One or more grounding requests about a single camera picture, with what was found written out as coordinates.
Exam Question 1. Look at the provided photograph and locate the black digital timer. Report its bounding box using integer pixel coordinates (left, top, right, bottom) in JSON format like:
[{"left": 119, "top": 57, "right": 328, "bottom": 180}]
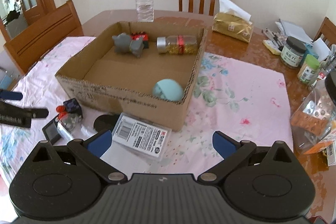
[{"left": 42, "top": 116, "right": 62, "bottom": 145}]

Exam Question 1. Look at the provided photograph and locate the clear plastic jar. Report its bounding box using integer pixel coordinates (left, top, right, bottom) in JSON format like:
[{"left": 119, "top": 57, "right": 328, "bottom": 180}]
[{"left": 56, "top": 114, "right": 96, "bottom": 143}]

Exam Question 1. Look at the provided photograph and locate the dark blue toy train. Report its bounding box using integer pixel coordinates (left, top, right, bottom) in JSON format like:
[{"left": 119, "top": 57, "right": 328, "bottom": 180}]
[{"left": 63, "top": 98, "right": 83, "bottom": 118}]

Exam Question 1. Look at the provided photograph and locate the clear labelled card case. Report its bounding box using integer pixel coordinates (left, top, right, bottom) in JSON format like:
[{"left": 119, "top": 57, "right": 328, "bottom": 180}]
[{"left": 112, "top": 113, "right": 172, "bottom": 160}]

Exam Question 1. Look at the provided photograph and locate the teal round ball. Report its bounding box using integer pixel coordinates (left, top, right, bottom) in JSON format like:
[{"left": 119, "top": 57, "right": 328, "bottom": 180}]
[{"left": 152, "top": 79, "right": 184, "bottom": 102}]

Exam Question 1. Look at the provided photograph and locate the grey toy elephant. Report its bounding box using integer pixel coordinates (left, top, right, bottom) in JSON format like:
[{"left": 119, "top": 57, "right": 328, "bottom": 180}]
[{"left": 112, "top": 33, "right": 144, "bottom": 58}]

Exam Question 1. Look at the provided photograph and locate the jar of gold capsules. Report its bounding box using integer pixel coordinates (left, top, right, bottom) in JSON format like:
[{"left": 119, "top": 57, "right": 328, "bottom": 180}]
[{"left": 157, "top": 35, "right": 199, "bottom": 55}]

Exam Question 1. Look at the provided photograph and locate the wooden chair left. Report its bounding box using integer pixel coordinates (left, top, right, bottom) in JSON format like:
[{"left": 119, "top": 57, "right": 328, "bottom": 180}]
[{"left": 4, "top": 0, "right": 81, "bottom": 75}]

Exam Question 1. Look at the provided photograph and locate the large clear jar black lid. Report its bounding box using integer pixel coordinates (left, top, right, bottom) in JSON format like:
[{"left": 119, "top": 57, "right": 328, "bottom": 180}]
[{"left": 290, "top": 71, "right": 335, "bottom": 155}]

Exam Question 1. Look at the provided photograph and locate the orange medicine box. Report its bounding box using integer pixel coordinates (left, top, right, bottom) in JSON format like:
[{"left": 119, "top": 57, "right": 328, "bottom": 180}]
[{"left": 305, "top": 141, "right": 336, "bottom": 166}]

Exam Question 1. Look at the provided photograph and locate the open cardboard box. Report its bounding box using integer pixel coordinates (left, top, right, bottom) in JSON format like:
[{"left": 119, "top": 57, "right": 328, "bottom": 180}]
[{"left": 55, "top": 22, "right": 208, "bottom": 131}]

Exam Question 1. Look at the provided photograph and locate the green lid small bottle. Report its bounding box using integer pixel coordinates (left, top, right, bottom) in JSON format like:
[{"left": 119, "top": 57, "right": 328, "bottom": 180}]
[{"left": 297, "top": 54, "right": 319, "bottom": 84}]

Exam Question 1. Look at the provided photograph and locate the black lid glass jar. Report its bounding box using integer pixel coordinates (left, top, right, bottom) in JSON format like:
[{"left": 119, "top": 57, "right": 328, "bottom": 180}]
[{"left": 280, "top": 36, "right": 306, "bottom": 68}]

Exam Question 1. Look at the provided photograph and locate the gold tissue pack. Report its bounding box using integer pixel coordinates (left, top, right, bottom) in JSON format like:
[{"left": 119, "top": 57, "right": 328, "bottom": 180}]
[{"left": 212, "top": 0, "right": 253, "bottom": 43}]

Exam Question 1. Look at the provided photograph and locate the stack of papers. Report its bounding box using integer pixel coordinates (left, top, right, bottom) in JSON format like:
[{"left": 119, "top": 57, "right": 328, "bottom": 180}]
[{"left": 275, "top": 19, "right": 313, "bottom": 44}]

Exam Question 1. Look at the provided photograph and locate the wooden chair far right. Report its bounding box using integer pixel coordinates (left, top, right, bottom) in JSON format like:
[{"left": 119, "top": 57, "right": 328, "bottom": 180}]
[{"left": 314, "top": 16, "right": 336, "bottom": 48}]

